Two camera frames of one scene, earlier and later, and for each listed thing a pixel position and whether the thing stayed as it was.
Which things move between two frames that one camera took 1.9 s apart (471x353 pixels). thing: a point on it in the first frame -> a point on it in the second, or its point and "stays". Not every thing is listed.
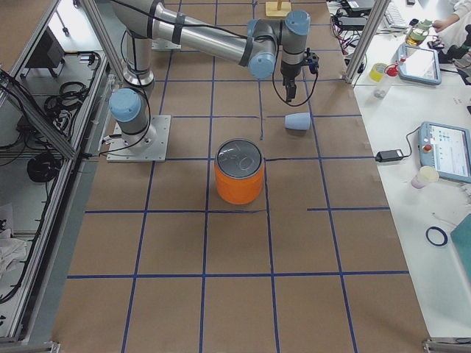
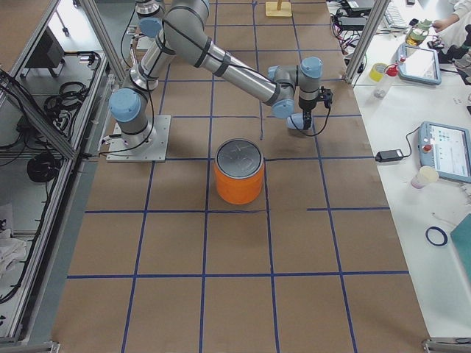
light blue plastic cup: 300,120 stays
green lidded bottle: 418,33 stays
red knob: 391,70 stays
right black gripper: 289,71 -> 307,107
